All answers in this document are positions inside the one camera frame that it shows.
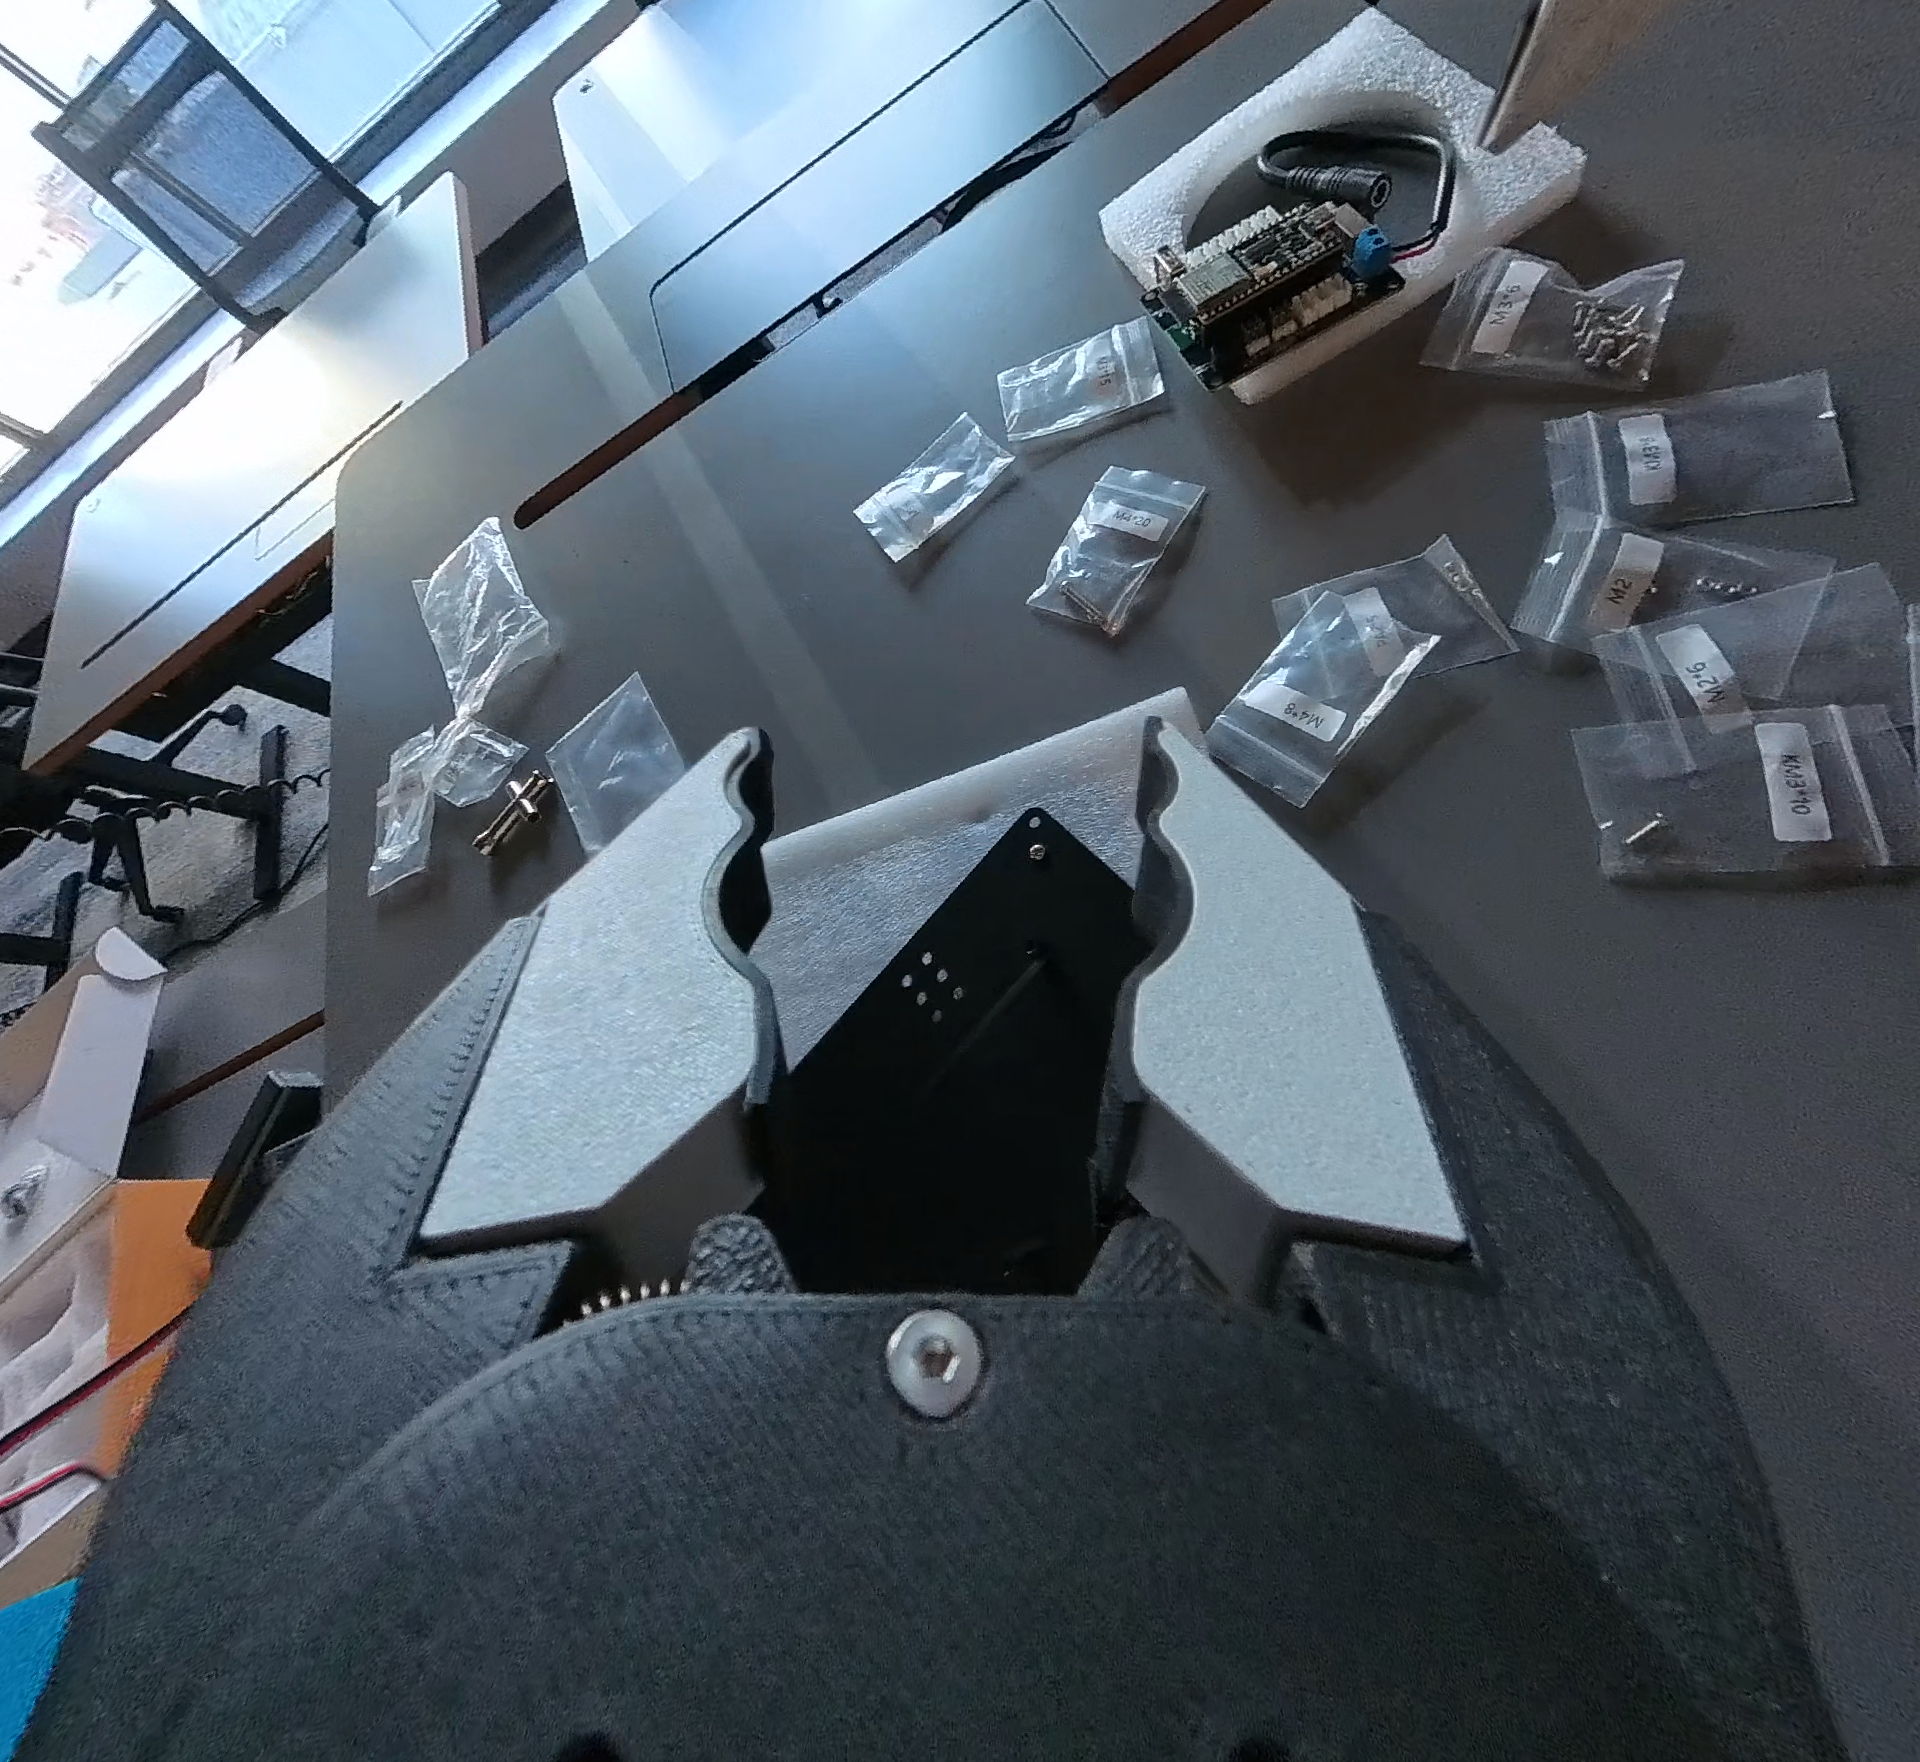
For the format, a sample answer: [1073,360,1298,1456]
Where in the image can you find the black desk frame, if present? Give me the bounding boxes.
[0,562,335,972]

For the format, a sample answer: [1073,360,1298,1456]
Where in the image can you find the long black rectangular block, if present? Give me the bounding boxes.
[187,1073,326,1248]

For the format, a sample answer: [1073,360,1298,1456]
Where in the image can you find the grey foam sheet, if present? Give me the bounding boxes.
[750,686,1211,1045]

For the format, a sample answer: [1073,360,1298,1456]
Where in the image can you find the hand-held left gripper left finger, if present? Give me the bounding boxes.
[407,728,788,1260]

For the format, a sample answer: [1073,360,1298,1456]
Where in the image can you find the green circuit board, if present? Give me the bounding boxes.
[1140,211,1411,393]

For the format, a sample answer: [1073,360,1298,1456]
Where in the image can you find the white foam box insert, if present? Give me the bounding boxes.
[0,1191,121,1437]

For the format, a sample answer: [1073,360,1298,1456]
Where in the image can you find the grey desk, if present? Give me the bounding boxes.
[90,0,1920,1762]

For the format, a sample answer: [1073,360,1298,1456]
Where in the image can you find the scattered clear plastic screw bags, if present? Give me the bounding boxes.
[368,249,1920,894]

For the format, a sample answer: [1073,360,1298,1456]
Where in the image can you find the black metal plate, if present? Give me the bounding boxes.
[750,807,1163,1298]

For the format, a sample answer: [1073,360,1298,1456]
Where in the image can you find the white foam block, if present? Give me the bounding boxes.
[1099,6,1589,407]

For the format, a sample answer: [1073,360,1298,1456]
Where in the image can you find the metal cross wrench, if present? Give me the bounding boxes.
[471,769,561,860]

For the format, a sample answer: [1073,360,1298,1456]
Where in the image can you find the orange cardboard box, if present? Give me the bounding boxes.
[0,1169,212,1585]

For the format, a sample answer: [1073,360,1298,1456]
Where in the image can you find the black barrel plug cable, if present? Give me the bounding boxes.
[1257,130,1461,258]

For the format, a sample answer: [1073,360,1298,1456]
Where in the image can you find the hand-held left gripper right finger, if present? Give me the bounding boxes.
[1101,716,1475,1291]

